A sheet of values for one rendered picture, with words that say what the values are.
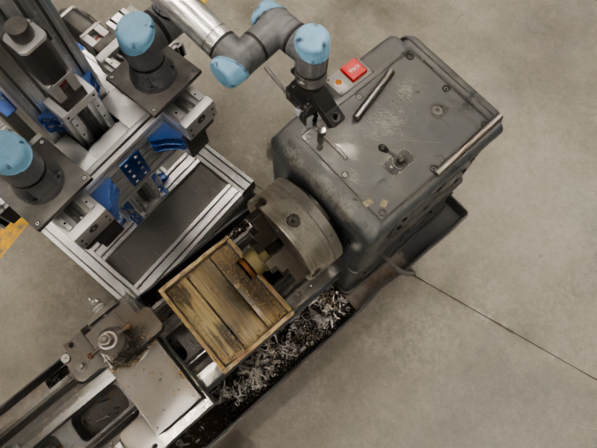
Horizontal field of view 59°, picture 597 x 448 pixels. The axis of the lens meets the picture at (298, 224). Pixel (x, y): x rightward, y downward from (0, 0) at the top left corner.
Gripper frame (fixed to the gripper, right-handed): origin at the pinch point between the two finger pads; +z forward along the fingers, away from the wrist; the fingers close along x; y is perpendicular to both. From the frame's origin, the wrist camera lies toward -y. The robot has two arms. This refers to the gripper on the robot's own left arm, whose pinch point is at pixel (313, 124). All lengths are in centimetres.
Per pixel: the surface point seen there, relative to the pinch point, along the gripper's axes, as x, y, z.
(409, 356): -3, -74, 137
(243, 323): 48, -20, 49
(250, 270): 36.7, -13.5, 26.4
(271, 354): 47, -32, 78
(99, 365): 91, 0, 47
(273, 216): 22.8, -8.5, 14.2
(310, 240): 19.3, -20.4, 16.4
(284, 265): 28.1, -19.1, 26.4
